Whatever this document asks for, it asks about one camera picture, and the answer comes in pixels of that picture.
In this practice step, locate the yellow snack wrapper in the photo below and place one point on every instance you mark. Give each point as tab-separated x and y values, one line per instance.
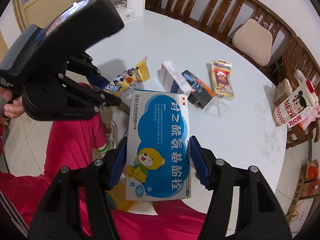
128	79

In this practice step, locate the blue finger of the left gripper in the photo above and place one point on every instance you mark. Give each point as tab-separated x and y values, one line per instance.
98	81

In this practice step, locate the beige chair cushion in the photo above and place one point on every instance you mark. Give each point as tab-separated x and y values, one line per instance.
254	41

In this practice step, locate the Nezha paper bag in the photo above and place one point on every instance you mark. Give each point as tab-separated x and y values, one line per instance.
302	115

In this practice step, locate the clear plastic wrapper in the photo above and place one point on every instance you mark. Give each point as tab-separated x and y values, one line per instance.
217	107

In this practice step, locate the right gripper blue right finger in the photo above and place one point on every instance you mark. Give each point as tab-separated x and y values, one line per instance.
199	160

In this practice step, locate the pink tissue paper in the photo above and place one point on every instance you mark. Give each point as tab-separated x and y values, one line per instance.
308	120

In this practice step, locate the white text medicine box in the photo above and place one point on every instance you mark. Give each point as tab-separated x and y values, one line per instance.
172	80

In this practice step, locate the person's left hand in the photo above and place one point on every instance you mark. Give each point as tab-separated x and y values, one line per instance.
14	109

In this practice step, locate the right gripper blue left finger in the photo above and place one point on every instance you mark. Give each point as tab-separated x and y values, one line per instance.
118	163

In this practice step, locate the white paper roll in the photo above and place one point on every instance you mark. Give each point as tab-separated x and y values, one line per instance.
138	6

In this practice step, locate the gold purple snack box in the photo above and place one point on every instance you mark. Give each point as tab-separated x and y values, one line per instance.
220	79

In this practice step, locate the black orange box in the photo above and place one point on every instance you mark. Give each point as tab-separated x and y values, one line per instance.
201	94

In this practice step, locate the blue white medicine box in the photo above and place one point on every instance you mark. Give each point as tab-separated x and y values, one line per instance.
158	162

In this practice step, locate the Nezha paper cup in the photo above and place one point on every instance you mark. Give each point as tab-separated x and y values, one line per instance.
305	95

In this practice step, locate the red trousers leg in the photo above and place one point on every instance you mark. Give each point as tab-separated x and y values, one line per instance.
68	200

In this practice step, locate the wooden bench chair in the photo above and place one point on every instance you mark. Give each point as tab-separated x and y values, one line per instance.
221	20

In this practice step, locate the small white box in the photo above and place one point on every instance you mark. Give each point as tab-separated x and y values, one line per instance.
125	13

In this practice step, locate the brown cardboard carton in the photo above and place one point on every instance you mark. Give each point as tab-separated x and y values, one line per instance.
282	91

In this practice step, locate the cardboard boxes on floor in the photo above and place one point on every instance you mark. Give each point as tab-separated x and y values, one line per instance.
306	190

